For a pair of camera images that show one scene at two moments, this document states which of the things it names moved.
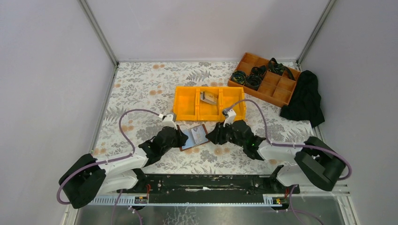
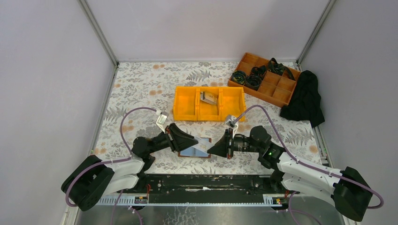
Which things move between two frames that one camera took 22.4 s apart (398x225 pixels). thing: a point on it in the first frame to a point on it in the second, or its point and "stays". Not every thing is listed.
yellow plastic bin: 185,104 stays
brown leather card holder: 196,137 to 196,151
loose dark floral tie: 279,68 stays
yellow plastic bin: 228,96 stays
